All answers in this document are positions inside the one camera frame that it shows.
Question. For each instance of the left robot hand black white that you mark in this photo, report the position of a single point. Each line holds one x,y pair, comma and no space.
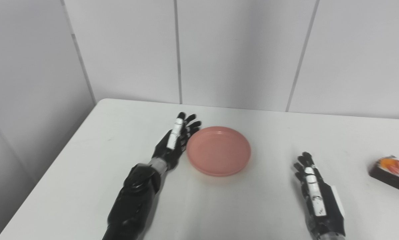
176,143

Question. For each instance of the chocolate cake slice with fruit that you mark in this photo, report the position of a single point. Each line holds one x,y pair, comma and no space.
391,173

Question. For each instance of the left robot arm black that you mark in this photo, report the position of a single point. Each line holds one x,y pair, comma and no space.
132,203

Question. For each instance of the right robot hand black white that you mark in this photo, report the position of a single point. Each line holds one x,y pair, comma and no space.
319,203

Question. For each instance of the pink round plate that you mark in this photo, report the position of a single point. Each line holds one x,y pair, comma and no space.
218,150

